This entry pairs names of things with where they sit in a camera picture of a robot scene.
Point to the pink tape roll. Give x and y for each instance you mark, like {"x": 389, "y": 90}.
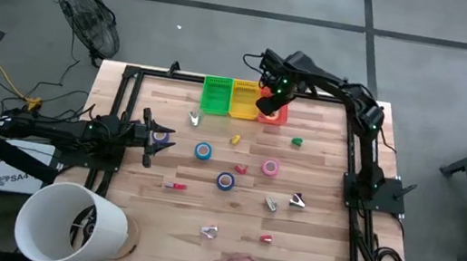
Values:
{"x": 264, "y": 167}

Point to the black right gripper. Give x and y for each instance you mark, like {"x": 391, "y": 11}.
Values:
{"x": 283, "y": 85}

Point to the black metal beam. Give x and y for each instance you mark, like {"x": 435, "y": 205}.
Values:
{"x": 6, "y": 149}

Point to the black floor fan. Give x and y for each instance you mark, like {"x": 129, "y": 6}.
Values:
{"x": 93, "y": 24}

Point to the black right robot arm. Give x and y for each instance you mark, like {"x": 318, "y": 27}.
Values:
{"x": 357, "y": 97}

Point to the green plastic basket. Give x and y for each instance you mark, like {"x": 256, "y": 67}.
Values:
{"x": 216, "y": 96}

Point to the black table frame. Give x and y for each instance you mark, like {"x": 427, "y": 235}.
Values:
{"x": 163, "y": 74}

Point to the red mini stapler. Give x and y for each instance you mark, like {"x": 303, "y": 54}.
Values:
{"x": 265, "y": 238}
{"x": 241, "y": 169}

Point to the slim red stapler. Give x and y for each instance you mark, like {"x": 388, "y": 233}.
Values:
{"x": 177, "y": 186}

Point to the white cylindrical lampshade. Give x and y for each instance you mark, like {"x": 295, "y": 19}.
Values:
{"x": 48, "y": 210}

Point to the white cardboard box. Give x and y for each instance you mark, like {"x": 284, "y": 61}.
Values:
{"x": 12, "y": 172}

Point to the purple tape roll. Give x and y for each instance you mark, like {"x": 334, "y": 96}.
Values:
{"x": 167, "y": 138}

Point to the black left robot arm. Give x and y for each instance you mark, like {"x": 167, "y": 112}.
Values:
{"x": 55, "y": 128}

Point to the light blue tape roll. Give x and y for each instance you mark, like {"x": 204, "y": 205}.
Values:
{"x": 197, "y": 150}

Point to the dark blue tape roll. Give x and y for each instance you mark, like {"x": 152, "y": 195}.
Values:
{"x": 218, "y": 181}

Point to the yellow plastic basket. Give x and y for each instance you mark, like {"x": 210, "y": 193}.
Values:
{"x": 244, "y": 100}

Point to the green mini stapler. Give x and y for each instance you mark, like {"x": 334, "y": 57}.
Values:
{"x": 297, "y": 141}

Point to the teal staple remover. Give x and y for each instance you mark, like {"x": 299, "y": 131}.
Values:
{"x": 192, "y": 118}

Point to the yellow mini stapler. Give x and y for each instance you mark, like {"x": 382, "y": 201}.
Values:
{"x": 235, "y": 139}

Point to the orange-red plastic basket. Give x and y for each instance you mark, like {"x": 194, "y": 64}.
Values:
{"x": 283, "y": 120}

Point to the grey staple remover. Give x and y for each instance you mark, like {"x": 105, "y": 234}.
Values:
{"x": 270, "y": 204}

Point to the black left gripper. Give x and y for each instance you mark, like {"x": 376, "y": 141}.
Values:
{"x": 148, "y": 137}

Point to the dark purple staple remover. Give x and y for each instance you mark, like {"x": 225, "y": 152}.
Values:
{"x": 295, "y": 200}

